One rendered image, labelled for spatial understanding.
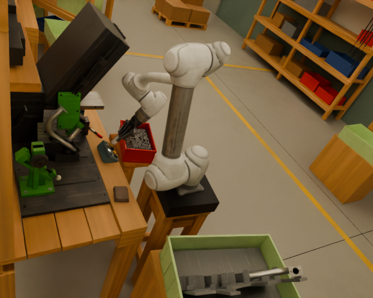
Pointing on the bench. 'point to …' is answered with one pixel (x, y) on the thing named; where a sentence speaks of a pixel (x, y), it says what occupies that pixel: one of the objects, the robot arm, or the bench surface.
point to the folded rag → (121, 194)
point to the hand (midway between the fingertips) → (116, 139)
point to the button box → (106, 153)
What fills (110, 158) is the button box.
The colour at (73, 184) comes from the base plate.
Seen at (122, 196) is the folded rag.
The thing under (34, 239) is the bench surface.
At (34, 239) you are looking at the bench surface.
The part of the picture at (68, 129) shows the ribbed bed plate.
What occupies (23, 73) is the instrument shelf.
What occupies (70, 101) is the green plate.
